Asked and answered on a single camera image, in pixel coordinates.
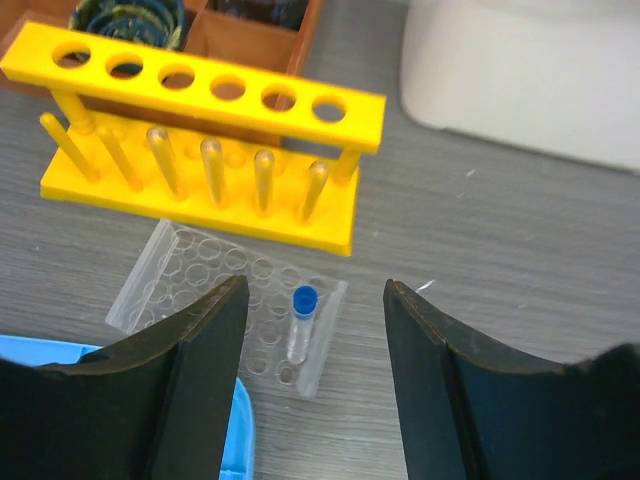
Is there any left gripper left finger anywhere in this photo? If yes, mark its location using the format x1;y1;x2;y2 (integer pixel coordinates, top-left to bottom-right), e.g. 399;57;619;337
1;275;249;479

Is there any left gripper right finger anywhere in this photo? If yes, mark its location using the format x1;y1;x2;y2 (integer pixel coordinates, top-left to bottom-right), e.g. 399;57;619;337
383;280;639;479

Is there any clear test tube blue cap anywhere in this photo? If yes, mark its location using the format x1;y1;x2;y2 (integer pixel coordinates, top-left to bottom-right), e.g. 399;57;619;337
287;285;319;365

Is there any blue plastic tray lid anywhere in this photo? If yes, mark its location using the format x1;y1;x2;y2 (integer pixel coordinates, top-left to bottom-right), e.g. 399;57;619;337
1;335;256;480

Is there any clear plastic tube rack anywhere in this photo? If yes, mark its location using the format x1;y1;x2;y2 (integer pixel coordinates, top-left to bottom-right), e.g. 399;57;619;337
104;218;350;400

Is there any yellow test tube rack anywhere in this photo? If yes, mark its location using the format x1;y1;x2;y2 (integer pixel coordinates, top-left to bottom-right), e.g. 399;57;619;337
1;22;386;256

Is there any white plastic bin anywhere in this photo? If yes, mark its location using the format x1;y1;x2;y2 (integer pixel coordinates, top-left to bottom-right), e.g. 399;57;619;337
400;1;639;172

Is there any rolled tie yellow floral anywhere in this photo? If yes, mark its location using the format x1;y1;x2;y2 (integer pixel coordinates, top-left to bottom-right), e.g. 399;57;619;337
68;0;186;50

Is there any wooden compartment tray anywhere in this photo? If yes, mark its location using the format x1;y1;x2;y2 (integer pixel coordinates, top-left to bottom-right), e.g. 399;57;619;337
1;1;324;147

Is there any rolled tie brown blue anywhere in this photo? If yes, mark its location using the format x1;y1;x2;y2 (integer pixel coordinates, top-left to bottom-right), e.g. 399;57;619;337
209;0;309;30

